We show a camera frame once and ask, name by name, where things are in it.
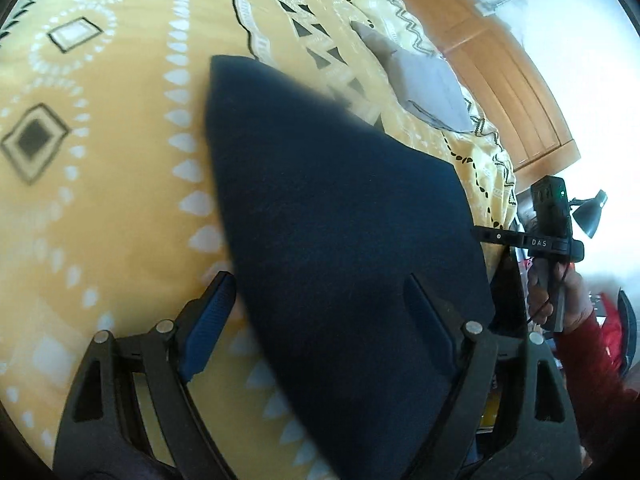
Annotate yellow patterned blanket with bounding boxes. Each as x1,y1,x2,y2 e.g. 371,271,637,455
0,0,518,480

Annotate dark navy pants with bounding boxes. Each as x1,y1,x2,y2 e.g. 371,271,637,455
205,54,496,480

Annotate grey pillow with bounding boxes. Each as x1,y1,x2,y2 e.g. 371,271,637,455
350,20,473,135

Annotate black desk lamp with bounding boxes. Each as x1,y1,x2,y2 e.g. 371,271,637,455
567,189,609,240

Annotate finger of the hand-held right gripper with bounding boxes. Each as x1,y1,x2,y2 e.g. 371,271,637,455
471,226,527,249

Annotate person's right forearm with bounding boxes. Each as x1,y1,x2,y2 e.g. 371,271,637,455
552,307,640,480

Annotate wooden headboard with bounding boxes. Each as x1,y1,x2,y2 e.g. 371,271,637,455
372,0,581,173

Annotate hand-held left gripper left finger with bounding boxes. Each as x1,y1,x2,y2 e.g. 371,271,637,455
52,270,238,480

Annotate person's right hand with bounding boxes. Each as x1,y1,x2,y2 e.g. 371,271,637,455
526,260,596,342

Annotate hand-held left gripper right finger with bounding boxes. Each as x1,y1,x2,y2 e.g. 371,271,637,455
402,274,593,480

